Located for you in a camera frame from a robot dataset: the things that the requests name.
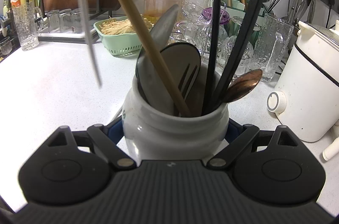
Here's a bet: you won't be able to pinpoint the wooden chopstick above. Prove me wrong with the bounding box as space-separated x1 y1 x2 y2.
93 0 192 117

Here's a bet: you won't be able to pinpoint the wire cup rack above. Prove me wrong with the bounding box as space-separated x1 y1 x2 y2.
173 1 255 73

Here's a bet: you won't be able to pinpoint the pale dried noodles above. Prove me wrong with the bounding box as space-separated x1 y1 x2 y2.
99 16 153 36

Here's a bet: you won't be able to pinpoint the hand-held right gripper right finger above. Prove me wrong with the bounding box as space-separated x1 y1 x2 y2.
206 119 301 171

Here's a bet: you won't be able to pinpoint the small cut glass cup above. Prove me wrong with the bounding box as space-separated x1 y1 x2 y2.
0 37 13 55

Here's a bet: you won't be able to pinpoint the green utensil holder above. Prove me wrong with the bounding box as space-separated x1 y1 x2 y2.
220 0 267 18

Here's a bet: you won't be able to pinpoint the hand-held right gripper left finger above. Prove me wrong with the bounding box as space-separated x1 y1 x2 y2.
46 119 137 171

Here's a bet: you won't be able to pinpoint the white ceramic spoon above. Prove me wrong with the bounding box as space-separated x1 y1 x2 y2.
160 42 201 116
136 4 181 116

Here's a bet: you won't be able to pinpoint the white ceramic jar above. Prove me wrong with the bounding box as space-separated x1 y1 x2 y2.
122 73 229 161

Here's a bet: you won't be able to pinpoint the green plastic basket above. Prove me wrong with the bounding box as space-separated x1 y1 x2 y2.
94 16 154 56

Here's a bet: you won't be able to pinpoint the small clear drinking glass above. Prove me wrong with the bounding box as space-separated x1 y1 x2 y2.
47 10 61 33
60 9 73 32
71 8 86 34

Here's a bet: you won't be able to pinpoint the white chopstick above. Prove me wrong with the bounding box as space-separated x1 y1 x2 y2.
73 0 103 88

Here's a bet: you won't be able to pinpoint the black power cable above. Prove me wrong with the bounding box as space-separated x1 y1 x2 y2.
325 5 335 28

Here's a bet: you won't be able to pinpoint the white electric pot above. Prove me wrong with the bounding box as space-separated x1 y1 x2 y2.
267 20 339 161

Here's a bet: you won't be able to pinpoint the plastic jar red lid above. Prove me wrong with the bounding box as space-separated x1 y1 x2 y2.
144 0 181 26

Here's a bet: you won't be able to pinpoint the tall textured glass mug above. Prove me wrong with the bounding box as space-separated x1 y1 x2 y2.
12 1 43 51
253 13 294 82

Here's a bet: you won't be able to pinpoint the wire rack with glasses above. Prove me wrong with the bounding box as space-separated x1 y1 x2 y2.
169 3 261 76

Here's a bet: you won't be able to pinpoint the black chopstick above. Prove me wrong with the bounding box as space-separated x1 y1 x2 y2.
201 0 222 116
212 0 277 108

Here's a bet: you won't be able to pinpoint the copper long-handled spoon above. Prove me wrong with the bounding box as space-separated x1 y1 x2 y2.
221 68 263 104

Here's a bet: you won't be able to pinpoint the white plastic tray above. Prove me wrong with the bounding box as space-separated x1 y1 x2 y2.
38 26 106 42

